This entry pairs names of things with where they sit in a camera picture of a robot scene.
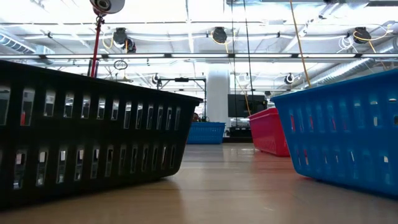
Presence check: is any red slotted plastic basket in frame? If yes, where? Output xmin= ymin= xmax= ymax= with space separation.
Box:
xmin=249 ymin=112 xmax=291 ymax=157
xmin=248 ymin=107 xmax=278 ymax=121

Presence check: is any large black slotted plastic basket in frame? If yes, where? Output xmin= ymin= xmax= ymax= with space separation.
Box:
xmin=0 ymin=59 xmax=203 ymax=208

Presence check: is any large blue slotted plastic basket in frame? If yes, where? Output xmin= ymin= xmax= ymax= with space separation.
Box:
xmin=270 ymin=68 xmax=398 ymax=197

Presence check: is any white square column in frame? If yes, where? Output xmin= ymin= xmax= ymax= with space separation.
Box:
xmin=206 ymin=65 xmax=231 ymax=138

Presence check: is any black monitor screen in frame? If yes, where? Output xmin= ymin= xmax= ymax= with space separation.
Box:
xmin=227 ymin=94 xmax=269 ymax=118

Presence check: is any red pole stand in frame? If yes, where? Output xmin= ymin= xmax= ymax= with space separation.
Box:
xmin=89 ymin=15 xmax=105 ymax=78

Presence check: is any yellow hanging reel cable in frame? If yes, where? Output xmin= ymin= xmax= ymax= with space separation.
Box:
xmin=210 ymin=30 xmax=252 ymax=118

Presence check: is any thin black hanging cable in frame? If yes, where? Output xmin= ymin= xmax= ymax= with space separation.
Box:
xmin=243 ymin=0 xmax=254 ymax=97
xmin=230 ymin=0 xmax=238 ymax=128

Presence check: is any yellow hanging cord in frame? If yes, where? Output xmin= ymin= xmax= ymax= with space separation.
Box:
xmin=289 ymin=0 xmax=312 ymax=88

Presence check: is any grey round overhead camera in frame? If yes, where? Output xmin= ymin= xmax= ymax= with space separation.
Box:
xmin=89 ymin=0 xmax=126 ymax=17

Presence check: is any silver ribbed ventilation duct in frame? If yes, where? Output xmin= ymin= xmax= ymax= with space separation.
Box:
xmin=310 ymin=46 xmax=398 ymax=88

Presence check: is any grey ceiling ventilation duct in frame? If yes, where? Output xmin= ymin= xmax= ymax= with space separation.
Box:
xmin=0 ymin=32 xmax=38 ymax=55

